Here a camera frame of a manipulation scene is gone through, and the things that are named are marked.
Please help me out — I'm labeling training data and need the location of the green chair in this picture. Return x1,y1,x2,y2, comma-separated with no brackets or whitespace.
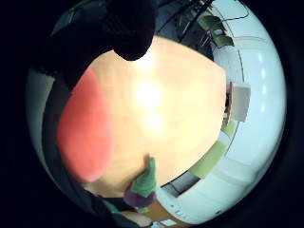
197,14,225,32
212,33,236,48

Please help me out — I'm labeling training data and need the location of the white box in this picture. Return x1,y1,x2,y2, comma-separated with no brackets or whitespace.
228,81,252,124

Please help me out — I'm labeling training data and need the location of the green and purple soft toy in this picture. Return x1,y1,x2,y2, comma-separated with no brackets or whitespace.
123,156,159,214

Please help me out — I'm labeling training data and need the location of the black cable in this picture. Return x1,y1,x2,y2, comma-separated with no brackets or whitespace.
220,2,250,23

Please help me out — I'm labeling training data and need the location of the green wall panel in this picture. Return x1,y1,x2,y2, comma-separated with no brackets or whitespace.
189,140,229,180
220,119,238,138

